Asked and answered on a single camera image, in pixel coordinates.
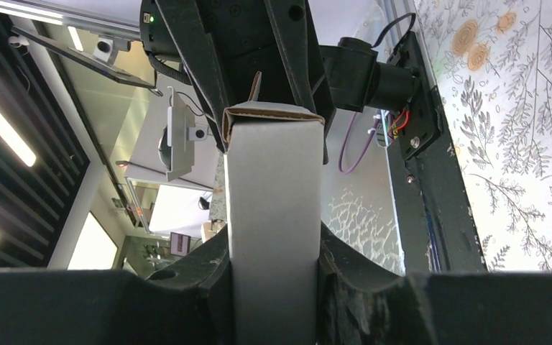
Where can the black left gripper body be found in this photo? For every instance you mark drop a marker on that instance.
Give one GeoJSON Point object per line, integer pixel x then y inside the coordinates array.
{"type": "Point", "coordinates": [222, 45]}

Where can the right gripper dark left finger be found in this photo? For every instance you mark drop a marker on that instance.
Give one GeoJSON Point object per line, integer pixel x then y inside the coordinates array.
{"type": "Point", "coordinates": [187, 302]}

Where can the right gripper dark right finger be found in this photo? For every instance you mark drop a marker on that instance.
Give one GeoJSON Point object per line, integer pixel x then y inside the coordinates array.
{"type": "Point", "coordinates": [363, 303]}

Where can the white cardboard paper box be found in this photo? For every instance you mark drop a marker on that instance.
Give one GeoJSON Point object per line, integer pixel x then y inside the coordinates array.
{"type": "Point", "coordinates": [273, 191]}

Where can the floral patterned table cloth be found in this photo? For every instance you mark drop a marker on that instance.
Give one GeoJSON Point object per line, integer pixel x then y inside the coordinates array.
{"type": "Point", "coordinates": [492, 62]}

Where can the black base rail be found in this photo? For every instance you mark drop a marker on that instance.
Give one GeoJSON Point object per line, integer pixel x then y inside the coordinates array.
{"type": "Point", "coordinates": [436, 228]}

